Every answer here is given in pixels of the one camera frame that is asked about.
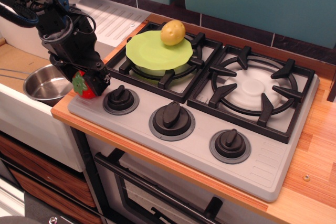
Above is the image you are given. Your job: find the black burner grate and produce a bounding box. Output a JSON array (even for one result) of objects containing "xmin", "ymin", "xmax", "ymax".
[
  {"xmin": 187, "ymin": 45, "xmax": 319, "ymax": 144},
  {"xmin": 107, "ymin": 22, "xmax": 223, "ymax": 103}
]

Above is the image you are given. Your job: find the white toy sink unit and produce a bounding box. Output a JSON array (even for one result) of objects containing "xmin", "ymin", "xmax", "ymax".
[{"xmin": 1, "ymin": 0, "xmax": 149, "ymax": 172}]

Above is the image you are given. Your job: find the wooden drawer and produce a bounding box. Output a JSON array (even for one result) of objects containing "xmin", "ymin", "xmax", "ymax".
[
  {"xmin": 9, "ymin": 168, "xmax": 102, "ymax": 224},
  {"xmin": 1, "ymin": 132, "xmax": 92, "ymax": 201}
]

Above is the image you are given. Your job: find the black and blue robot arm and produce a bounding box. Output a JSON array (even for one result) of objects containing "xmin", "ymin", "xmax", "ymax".
[{"xmin": 1, "ymin": 0, "xmax": 111, "ymax": 98}]

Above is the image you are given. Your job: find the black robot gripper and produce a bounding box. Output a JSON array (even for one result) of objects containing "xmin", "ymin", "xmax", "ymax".
[{"xmin": 41, "ymin": 16, "xmax": 111, "ymax": 96}]

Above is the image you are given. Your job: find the black right stove knob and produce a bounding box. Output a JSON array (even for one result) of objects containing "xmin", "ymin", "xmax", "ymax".
[{"xmin": 209, "ymin": 129, "xmax": 251, "ymax": 165}]

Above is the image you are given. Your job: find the black middle stove knob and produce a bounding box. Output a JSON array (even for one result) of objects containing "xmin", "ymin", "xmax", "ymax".
[{"xmin": 149, "ymin": 101, "xmax": 196, "ymax": 142}]

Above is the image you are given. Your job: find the black stove knob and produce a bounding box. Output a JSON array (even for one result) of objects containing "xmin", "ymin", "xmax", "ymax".
[
  {"xmin": 149, "ymin": 101, "xmax": 196, "ymax": 142},
  {"xmin": 103, "ymin": 85, "xmax": 140, "ymax": 115},
  {"xmin": 209, "ymin": 129, "xmax": 251, "ymax": 165}
]

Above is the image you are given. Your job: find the yellow toy potato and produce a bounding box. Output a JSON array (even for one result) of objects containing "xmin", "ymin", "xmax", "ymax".
[{"xmin": 160, "ymin": 20, "xmax": 186, "ymax": 46}]

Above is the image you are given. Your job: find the black right burner grate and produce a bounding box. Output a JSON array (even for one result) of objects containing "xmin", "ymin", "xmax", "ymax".
[{"xmin": 187, "ymin": 45, "xmax": 319, "ymax": 144}]

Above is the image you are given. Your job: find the white right burner cap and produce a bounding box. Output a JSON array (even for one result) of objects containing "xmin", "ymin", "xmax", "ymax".
[{"xmin": 217, "ymin": 61, "xmax": 291, "ymax": 111}]

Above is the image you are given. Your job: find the light green plastic plate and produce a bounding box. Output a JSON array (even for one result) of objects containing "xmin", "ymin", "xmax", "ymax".
[{"xmin": 125, "ymin": 31, "xmax": 193, "ymax": 70}]

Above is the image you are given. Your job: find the black left burner grate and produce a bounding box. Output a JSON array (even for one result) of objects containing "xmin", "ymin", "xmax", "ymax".
[{"xmin": 107, "ymin": 22, "xmax": 223, "ymax": 103}]

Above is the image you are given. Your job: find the black left stove knob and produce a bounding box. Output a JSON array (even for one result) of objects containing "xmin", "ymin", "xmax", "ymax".
[{"xmin": 103, "ymin": 85, "xmax": 140, "ymax": 115}]

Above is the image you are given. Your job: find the black oven door handle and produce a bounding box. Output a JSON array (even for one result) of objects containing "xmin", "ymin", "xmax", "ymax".
[{"xmin": 94, "ymin": 151, "xmax": 223, "ymax": 223}]

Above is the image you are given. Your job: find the white burner cap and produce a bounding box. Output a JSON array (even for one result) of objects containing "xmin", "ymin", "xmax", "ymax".
[
  {"xmin": 135, "ymin": 64, "xmax": 192, "ymax": 77},
  {"xmin": 217, "ymin": 61, "xmax": 291, "ymax": 111}
]

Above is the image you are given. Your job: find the toy oven door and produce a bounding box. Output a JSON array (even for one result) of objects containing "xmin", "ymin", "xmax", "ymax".
[{"xmin": 87, "ymin": 135, "xmax": 272, "ymax": 223}]

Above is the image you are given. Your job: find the small stainless steel pan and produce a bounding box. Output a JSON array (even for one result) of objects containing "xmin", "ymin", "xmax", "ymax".
[{"xmin": 1, "ymin": 65, "xmax": 72, "ymax": 107}]

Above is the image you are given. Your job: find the red toy strawberry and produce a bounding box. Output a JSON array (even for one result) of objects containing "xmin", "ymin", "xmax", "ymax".
[{"xmin": 72, "ymin": 70, "xmax": 96, "ymax": 99}]

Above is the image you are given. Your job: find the upper wooden drawer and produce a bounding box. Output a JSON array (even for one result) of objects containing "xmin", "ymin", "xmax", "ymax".
[{"xmin": 1, "ymin": 132, "xmax": 92, "ymax": 201}]

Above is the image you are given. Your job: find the lower wooden drawer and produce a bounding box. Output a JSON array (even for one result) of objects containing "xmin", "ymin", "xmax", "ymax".
[{"xmin": 9, "ymin": 168, "xmax": 102, "ymax": 224}]

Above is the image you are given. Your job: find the grey toy stovetop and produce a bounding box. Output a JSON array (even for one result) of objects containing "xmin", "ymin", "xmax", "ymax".
[{"xmin": 68, "ymin": 65, "xmax": 309, "ymax": 202}]

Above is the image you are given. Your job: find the white left burner cap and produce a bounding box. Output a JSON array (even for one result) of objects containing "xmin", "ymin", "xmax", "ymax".
[{"xmin": 135, "ymin": 64, "xmax": 192, "ymax": 77}]

